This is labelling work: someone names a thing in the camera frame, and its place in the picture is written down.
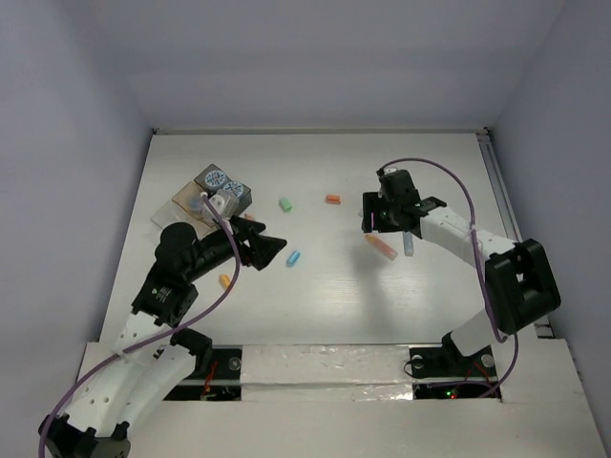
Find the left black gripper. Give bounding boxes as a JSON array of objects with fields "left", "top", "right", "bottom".
[{"left": 184, "top": 214, "right": 285, "bottom": 281}]

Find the grey lid small jar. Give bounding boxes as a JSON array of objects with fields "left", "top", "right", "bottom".
[{"left": 187, "top": 197, "right": 204, "bottom": 215}]

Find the blue lid jar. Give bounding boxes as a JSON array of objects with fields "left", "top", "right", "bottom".
[{"left": 203, "top": 169, "right": 227, "bottom": 190}]

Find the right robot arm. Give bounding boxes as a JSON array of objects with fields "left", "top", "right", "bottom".
[{"left": 362, "top": 169, "right": 561, "bottom": 374}]

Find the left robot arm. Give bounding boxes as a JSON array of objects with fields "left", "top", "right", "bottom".
[{"left": 38, "top": 217, "right": 287, "bottom": 457}]

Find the blue marker cap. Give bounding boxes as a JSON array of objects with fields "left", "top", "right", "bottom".
[{"left": 285, "top": 250, "right": 301, "bottom": 267}]

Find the blue highlighter marker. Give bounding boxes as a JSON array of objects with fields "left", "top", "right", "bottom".
[{"left": 403, "top": 232, "right": 414, "bottom": 257}]

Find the red-orange highlighter marker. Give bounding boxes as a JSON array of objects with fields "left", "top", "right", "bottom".
[{"left": 365, "top": 234, "right": 398, "bottom": 260}]

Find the orange marker cap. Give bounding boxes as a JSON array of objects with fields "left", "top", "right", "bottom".
[{"left": 219, "top": 274, "right": 234, "bottom": 290}]

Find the dark grey plastic bin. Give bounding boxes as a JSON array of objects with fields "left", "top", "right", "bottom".
[{"left": 194, "top": 163, "right": 252, "bottom": 215}]

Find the green marker cap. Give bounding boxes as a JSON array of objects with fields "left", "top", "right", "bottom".
[{"left": 279, "top": 198, "right": 292, "bottom": 213}]

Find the clear plastic bin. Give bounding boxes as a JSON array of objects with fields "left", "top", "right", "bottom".
[{"left": 150, "top": 200, "right": 184, "bottom": 230}]

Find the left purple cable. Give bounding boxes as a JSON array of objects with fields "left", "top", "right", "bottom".
[{"left": 37, "top": 193, "right": 242, "bottom": 457}]

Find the purple cable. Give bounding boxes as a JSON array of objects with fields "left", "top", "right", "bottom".
[
  {"left": 37, "top": 193, "right": 242, "bottom": 457},
  {"left": 381, "top": 157, "right": 521, "bottom": 400}
]

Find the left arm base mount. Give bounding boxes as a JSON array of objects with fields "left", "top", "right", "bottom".
[{"left": 155, "top": 328, "right": 242, "bottom": 402}]

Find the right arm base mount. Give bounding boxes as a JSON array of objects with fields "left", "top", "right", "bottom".
[{"left": 403, "top": 336, "right": 501, "bottom": 400}]

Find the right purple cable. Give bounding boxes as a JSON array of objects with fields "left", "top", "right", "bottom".
[{"left": 381, "top": 157, "right": 521, "bottom": 400}]

